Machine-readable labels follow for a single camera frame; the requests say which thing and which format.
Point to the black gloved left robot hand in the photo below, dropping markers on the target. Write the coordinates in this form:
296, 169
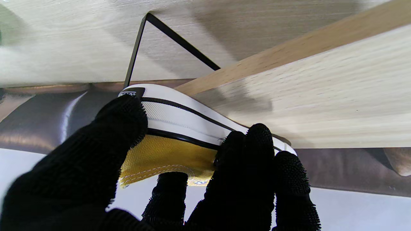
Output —
80, 173

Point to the yellow canvas sneaker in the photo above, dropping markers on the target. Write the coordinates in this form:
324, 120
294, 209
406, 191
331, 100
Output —
179, 118

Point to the brown leather sofa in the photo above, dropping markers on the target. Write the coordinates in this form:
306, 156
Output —
48, 122

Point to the brown leather throw pillow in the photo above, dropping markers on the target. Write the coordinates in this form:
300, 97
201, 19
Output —
399, 160

